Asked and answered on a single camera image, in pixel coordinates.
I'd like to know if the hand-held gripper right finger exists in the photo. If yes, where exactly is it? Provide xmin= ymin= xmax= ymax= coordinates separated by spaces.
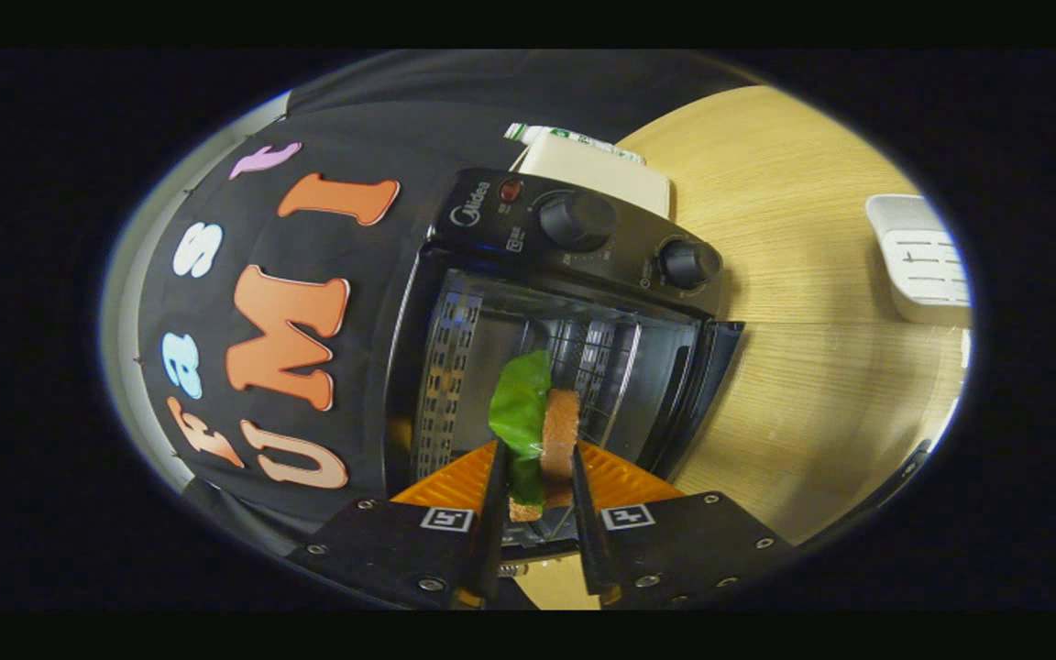
xmin=569 ymin=440 xmax=799 ymax=611

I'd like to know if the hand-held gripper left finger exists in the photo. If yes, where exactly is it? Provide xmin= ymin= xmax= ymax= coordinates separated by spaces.
xmin=288 ymin=438 xmax=511 ymax=611

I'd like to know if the bread and lettuce sandwich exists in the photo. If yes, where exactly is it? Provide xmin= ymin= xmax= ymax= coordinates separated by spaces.
xmin=489 ymin=349 xmax=582 ymax=523

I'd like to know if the black toaster oven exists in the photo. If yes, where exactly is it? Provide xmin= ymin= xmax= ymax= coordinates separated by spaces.
xmin=384 ymin=168 xmax=747 ymax=562

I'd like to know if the white pop-up toaster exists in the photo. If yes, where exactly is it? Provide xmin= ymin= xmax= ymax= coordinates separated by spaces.
xmin=511 ymin=131 xmax=674 ymax=220

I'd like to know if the small white green-label bottle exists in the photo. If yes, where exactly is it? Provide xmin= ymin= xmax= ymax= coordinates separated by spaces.
xmin=503 ymin=123 xmax=648 ymax=167

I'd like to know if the white slotted tray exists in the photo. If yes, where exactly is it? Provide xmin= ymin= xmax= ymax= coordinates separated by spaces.
xmin=864 ymin=193 xmax=974 ymax=327

